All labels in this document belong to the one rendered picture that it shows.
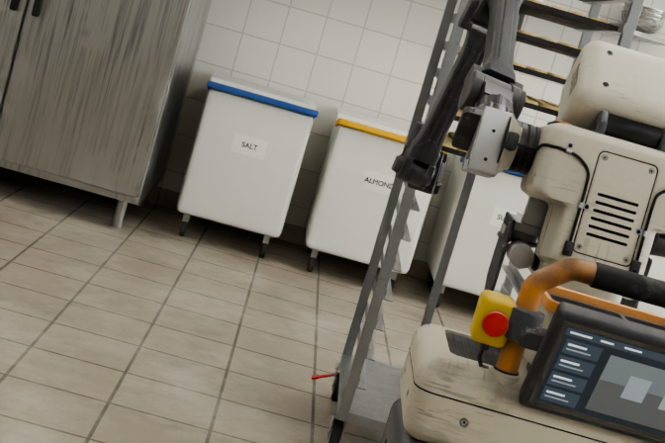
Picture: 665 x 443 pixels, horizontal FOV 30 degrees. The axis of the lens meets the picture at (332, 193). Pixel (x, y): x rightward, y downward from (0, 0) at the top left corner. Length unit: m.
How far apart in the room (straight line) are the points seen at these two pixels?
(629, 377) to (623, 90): 0.59
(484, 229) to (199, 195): 1.37
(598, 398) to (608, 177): 0.46
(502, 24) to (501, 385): 0.89
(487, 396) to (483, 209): 4.23
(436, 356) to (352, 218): 4.18
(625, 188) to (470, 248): 3.94
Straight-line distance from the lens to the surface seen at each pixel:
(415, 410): 1.77
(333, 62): 6.51
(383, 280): 3.53
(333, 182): 5.90
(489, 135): 2.11
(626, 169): 2.09
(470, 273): 6.02
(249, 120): 5.88
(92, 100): 5.71
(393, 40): 6.52
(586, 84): 2.12
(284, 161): 5.90
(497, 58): 2.34
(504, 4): 2.49
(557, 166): 2.06
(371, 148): 5.89
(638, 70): 2.17
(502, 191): 5.97
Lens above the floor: 1.23
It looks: 8 degrees down
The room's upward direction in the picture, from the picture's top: 16 degrees clockwise
